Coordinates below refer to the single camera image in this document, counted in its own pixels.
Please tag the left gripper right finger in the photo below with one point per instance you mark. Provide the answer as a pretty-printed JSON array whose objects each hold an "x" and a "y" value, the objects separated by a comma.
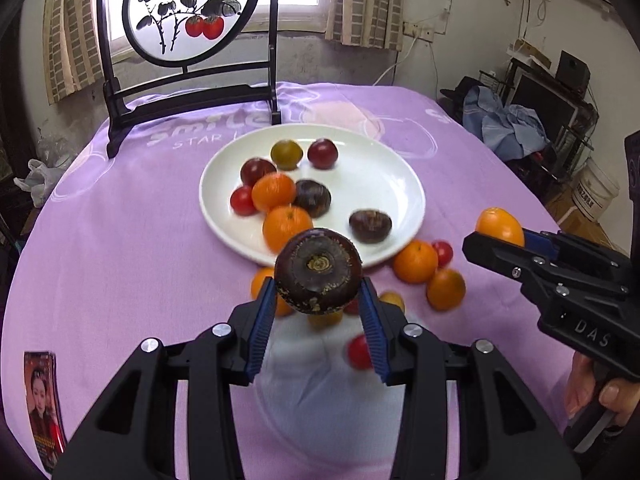
[{"x": 504, "y": 433}]

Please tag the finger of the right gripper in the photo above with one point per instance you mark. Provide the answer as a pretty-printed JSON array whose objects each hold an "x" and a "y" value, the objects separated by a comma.
[
  {"x": 572, "y": 249},
  {"x": 505, "y": 259}
]

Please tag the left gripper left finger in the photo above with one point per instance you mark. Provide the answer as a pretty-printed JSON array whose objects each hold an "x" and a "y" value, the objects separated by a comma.
[{"x": 129, "y": 432}]

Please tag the yellow orange fruit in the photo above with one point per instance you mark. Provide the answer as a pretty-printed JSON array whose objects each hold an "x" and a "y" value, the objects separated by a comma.
[{"x": 498, "y": 223}]

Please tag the dark water chestnut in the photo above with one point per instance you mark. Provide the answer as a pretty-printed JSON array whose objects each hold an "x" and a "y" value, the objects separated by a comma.
[{"x": 318, "y": 272}]

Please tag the dark purple plum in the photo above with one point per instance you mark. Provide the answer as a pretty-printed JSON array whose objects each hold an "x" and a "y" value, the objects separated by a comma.
[{"x": 322, "y": 154}]

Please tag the white bucket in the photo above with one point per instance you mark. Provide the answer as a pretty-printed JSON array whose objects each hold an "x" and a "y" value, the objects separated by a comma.
[{"x": 593, "y": 190}]

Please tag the orange kumquat fruit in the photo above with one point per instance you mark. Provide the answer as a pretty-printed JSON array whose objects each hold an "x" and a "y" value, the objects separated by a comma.
[{"x": 446, "y": 290}]

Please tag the red cherry tomato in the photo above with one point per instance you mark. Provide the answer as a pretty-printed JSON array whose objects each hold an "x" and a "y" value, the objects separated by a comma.
[{"x": 444, "y": 252}]

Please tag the large orange mandarin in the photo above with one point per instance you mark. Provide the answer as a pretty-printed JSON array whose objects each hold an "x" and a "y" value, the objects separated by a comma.
[{"x": 416, "y": 263}]

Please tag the blue clothes pile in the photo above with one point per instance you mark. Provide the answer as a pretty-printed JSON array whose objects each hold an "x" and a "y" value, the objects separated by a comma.
[{"x": 511, "y": 132}]

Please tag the white round plate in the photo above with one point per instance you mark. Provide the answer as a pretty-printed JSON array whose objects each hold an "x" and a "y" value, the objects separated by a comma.
[{"x": 367, "y": 175}]

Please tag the purple tablecloth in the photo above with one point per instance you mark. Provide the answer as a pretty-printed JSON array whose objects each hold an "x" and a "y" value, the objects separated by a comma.
[{"x": 121, "y": 252}]

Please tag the orange mandarin left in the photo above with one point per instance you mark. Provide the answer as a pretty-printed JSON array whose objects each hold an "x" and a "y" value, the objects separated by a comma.
[{"x": 282, "y": 308}]

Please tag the yellow green longan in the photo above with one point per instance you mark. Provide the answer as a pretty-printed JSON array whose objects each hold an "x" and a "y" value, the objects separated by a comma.
[{"x": 324, "y": 321}]

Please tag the smooth orange fruit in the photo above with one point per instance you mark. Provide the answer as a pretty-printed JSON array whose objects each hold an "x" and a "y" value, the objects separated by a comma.
[{"x": 283, "y": 223}]

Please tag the white plastic bag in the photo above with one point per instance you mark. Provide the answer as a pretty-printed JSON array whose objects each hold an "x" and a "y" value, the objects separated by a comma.
[{"x": 40, "y": 181}]

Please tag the green yellow small fruit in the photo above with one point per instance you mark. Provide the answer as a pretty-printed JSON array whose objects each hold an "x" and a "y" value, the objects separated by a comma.
[{"x": 286, "y": 154}]

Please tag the dark plum bottom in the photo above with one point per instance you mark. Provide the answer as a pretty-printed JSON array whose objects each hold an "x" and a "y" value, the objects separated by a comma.
[{"x": 254, "y": 169}]

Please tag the right window curtain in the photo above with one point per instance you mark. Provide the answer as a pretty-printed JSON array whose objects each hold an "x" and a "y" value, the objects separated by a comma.
[{"x": 375, "y": 24}]

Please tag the window curtain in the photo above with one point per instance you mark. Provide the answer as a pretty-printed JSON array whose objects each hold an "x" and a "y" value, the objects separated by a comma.
[
  {"x": 375, "y": 24},
  {"x": 71, "y": 57}
]

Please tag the left window curtain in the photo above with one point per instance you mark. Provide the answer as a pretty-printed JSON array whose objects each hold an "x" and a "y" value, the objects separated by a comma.
[{"x": 71, "y": 57}]

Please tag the round painted screen stand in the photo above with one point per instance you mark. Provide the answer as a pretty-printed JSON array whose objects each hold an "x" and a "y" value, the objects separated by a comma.
[{"x": 182, "y": 35}]

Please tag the wall power socket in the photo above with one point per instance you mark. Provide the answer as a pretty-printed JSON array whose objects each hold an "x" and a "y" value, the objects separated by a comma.
[{"x": 419, "y": 31}]

